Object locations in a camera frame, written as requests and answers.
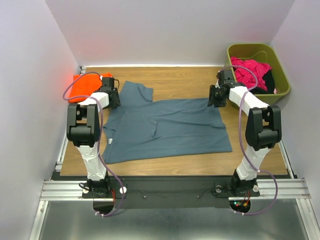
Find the folded orange t-shirt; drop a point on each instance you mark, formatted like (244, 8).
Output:
(84, 87)

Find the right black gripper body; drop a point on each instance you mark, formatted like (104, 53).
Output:
(220, 100)

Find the olive green plastic bin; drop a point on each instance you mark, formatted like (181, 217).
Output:
(262, 53)

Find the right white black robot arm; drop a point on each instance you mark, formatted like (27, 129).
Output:
(263, 128)

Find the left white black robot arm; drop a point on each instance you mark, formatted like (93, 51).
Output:
(88, 96)

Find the crumpled black t-shirt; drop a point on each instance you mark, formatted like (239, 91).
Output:
(269, 83)

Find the crumpled pink t-shirt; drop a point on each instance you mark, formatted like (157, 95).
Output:
(250, 72)

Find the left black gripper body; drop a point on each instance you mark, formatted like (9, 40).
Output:
(116, 102)

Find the blue-grey t-shirt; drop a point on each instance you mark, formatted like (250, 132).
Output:
(141, 128)

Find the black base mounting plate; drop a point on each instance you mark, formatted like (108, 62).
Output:
(165, 192)

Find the aluminium extrusion rail frame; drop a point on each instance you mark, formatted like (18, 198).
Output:
(282, 211)

